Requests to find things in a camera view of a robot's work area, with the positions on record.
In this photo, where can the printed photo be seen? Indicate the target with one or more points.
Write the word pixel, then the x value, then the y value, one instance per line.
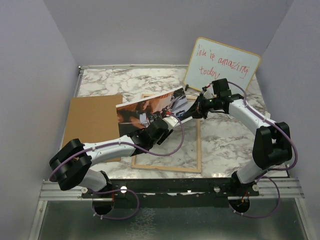
pixel 139 114

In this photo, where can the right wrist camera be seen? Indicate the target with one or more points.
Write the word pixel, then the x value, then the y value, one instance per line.
pixel 208 92

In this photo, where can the wooden picture frame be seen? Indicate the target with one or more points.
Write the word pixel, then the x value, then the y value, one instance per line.
pixel 197 169

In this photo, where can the white whiteboard eraser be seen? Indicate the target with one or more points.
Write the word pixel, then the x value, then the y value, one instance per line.
pixel 268 115

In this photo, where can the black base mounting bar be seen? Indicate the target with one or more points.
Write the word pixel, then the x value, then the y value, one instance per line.
pixel 168 192

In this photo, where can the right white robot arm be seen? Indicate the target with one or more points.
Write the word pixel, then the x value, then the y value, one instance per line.
pixel 272 142

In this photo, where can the yellow-rimmed whiteboard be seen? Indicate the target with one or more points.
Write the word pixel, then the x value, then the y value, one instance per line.
pixel 211 60

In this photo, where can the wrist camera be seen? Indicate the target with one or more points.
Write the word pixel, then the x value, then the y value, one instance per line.
pixel 171 122
pixel 208 92

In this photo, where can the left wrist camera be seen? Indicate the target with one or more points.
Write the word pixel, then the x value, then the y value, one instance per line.
pixel 171 122

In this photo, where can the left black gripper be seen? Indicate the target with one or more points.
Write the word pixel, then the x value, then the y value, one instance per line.
pixel 164 136

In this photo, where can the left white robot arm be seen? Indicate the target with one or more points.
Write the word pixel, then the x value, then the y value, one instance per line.
pixel 70 166

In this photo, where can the brown cardboard backing board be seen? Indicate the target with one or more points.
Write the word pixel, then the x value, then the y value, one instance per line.
pixel 92 119

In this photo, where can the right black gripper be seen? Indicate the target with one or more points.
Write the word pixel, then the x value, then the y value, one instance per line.
pixel 197 111

